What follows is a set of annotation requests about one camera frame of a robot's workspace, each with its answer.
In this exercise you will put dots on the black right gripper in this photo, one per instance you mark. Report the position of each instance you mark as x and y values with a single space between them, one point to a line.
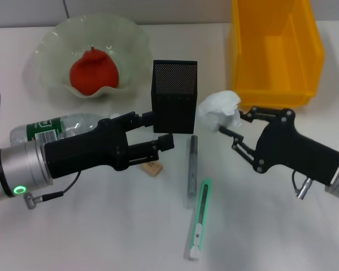
293 149

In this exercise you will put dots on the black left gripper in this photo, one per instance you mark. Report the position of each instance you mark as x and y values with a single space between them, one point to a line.
87 149

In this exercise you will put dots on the white paper ball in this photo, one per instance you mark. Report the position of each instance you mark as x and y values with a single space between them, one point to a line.
217 107

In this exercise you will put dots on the clear water bottle green label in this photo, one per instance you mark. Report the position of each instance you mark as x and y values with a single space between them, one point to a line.
73 121

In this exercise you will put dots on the orange fruit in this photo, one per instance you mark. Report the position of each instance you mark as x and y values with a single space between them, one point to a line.
93 73

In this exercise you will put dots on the black mesh pen holder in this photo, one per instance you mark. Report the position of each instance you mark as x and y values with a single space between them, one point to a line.
173 113

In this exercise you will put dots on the tan eraser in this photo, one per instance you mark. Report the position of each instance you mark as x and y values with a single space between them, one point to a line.
155 168

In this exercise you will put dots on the grey pen in clear sleeve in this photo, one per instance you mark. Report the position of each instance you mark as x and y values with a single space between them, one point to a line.
192 175

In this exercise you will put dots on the green utility knife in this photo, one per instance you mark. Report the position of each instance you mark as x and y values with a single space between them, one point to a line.
199 220

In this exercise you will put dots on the pale green glass fruit plate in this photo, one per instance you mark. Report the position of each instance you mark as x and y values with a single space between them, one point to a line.
59 42

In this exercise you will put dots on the yellow plastic bin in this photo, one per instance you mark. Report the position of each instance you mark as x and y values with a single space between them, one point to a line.
274 56

